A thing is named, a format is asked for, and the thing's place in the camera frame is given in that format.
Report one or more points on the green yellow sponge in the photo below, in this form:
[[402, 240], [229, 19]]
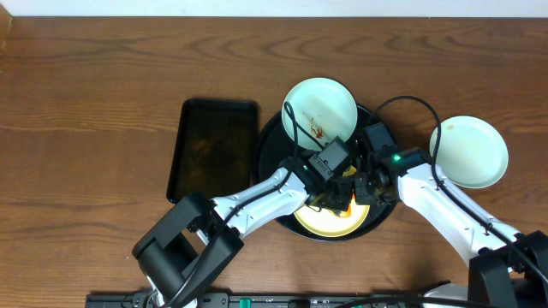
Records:
[[340, 213]]

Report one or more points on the black rectangular tray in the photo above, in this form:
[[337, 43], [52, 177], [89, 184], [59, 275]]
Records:
[[214, 149]]

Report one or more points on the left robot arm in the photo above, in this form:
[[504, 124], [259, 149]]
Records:
[[189, 247]]

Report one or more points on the yellow plate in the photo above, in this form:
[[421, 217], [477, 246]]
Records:
[[323, 223]]

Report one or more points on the black round tray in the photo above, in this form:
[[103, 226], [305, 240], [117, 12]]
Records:
[[273, 146]]

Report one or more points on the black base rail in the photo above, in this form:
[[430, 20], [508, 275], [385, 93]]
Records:
[[141, 299]]

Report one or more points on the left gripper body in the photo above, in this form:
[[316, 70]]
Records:
[[339, 193]]

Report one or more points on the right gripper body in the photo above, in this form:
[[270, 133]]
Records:
[[366, 192]]

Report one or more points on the light blue plate top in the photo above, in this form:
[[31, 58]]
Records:
[[324, 108]]

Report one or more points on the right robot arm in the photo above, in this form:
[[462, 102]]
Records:
[[506, 268]]

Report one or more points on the light blue plate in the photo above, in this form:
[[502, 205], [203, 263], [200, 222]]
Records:
[[324, 108], [472, 153]]

